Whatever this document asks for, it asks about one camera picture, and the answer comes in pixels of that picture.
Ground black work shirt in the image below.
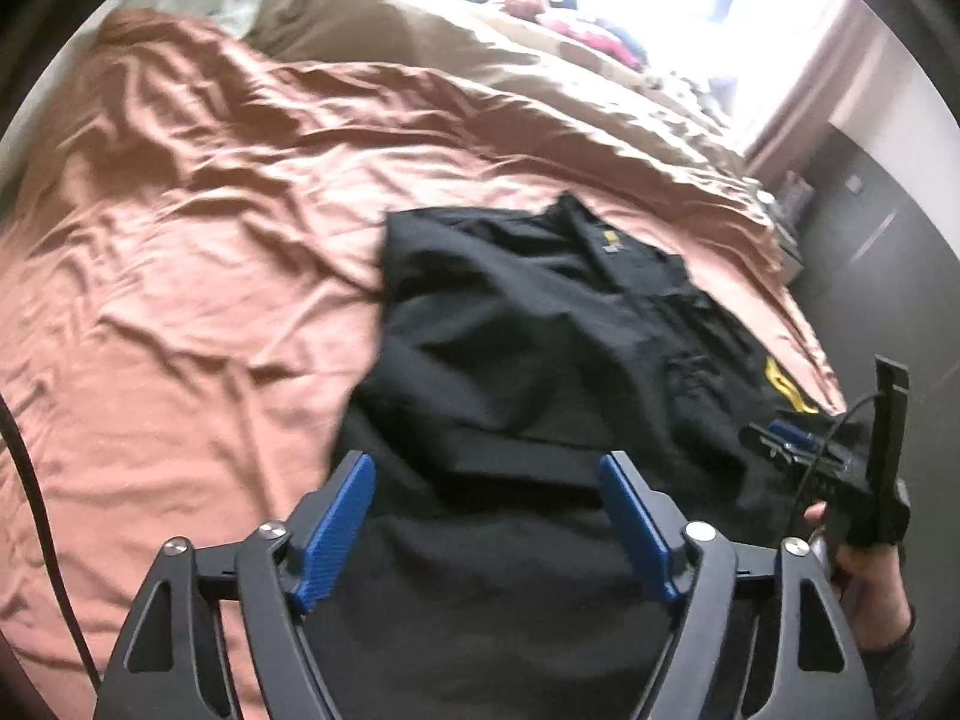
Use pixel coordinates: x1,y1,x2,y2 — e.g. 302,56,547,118
308,194,833,718

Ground person's right hand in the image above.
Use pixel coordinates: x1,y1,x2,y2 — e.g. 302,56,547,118
833,543,913,652

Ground white bedside cabinet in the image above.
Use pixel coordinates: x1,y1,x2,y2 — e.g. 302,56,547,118
754,171,814,284

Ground rust brown bed cover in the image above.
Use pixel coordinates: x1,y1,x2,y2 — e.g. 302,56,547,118
2,10,843,656

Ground pink right curtain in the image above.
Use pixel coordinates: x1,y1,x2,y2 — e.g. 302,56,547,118
745,0,884,192

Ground beige duvet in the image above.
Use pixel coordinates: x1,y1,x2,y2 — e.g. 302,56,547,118
245,0,747,179

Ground plush toys on sill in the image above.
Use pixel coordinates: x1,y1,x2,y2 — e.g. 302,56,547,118
459,0,647,70

